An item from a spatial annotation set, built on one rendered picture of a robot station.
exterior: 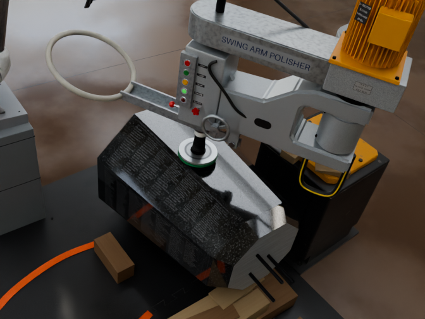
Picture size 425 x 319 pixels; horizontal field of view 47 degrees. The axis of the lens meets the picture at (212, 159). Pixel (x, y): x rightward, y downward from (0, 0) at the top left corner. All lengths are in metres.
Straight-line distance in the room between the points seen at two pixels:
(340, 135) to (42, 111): 2.86
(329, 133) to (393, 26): 0.59
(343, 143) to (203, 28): 0.80
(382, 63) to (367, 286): 1.92
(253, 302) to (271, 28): 1.57
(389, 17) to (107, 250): 2.14
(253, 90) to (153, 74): 2.71
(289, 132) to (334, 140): 0.20
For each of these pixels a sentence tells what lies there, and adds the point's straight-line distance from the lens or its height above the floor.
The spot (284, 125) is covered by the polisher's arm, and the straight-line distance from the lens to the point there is 2.25.
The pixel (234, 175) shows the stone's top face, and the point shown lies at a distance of 2.65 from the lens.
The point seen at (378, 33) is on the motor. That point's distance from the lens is 1.90.
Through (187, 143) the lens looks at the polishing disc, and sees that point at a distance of 2.71.
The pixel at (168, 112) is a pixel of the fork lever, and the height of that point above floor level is 1.15.
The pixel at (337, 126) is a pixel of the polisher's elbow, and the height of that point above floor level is 1.44.
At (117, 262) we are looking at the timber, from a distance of 3.12.
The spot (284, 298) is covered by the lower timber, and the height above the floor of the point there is 0.13.
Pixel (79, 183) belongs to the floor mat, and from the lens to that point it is 3.73.
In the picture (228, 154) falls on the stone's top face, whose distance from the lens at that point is 2.77.
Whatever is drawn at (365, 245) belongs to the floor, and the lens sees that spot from 3.78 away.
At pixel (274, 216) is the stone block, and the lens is 2.54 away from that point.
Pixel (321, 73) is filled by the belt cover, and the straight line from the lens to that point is 2.07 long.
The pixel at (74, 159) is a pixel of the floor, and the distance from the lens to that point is 3.94.
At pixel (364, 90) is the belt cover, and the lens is 2.05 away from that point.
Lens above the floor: 2.69
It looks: 42 degrees down
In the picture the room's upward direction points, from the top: 11 degrees clockwise
